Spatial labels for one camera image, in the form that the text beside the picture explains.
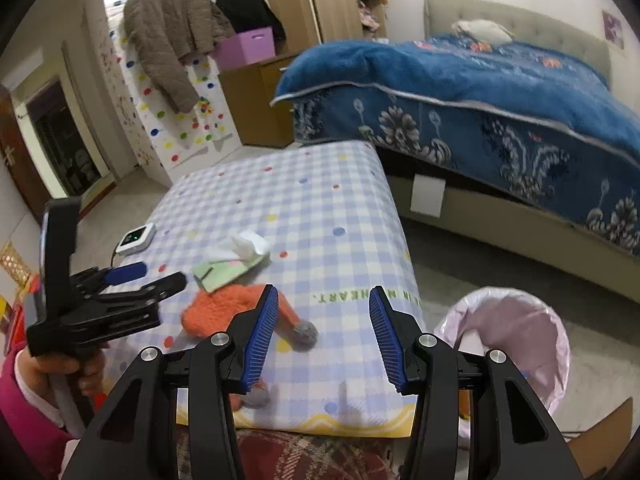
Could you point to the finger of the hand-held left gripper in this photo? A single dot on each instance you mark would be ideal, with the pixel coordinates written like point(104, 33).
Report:
point(165, 285)
point(125, 274)

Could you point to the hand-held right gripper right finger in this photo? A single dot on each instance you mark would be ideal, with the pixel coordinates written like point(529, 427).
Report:
point(387, 342)

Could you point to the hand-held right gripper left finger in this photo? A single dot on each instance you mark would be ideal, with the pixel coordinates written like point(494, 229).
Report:
point(260, 342)

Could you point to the trash bin with pink bag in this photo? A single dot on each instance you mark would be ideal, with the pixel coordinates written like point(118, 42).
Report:
point(510, 320)

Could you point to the person's left forearm pink sleeve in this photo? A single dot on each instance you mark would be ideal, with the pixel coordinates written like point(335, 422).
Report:
point(25, 425)

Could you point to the person's left hand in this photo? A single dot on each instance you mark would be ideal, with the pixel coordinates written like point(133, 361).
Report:
point(92, 372)

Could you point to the white digital device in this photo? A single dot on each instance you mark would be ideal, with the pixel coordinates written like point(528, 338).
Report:
point(135, 240)

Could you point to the gold patterned object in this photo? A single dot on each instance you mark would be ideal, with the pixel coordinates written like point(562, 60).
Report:
point(15, 262)

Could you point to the red plaid cloth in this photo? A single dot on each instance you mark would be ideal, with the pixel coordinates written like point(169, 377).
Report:
point(300, 457)

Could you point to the white cabinet with coloured dots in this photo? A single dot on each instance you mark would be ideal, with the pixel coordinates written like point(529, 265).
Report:
point(170, 135)

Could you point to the white paper label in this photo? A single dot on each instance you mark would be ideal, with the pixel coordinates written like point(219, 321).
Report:
point(428, 196)

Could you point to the grey upholstered bed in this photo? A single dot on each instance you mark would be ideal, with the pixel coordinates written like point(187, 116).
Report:
point(500, 230)

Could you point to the wooden dresser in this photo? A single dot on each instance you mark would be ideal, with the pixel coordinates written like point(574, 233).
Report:
point(255, 105)

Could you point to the brown cardboard box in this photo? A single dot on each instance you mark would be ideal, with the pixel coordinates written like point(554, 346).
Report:
point(605, 445)

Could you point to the brown quilted jacket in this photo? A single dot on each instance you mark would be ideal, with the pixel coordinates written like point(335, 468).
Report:
point(165, 30)

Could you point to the purple storage box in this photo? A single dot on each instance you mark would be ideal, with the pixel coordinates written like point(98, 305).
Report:
point(245, 49)

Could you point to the bed with blue blanket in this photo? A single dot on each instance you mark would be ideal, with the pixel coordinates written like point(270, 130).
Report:
point(450, 90)

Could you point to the black hooded jacket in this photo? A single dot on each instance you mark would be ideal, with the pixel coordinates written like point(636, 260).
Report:
point(247, 0)

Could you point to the white pillow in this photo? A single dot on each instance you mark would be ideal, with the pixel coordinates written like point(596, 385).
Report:
point(482, 30)

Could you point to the wooden wardrobe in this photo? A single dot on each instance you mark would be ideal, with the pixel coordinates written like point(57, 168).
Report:
point(330, 0)

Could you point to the small purple wall poster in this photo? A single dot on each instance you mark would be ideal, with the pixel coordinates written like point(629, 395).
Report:
point(612, 29)

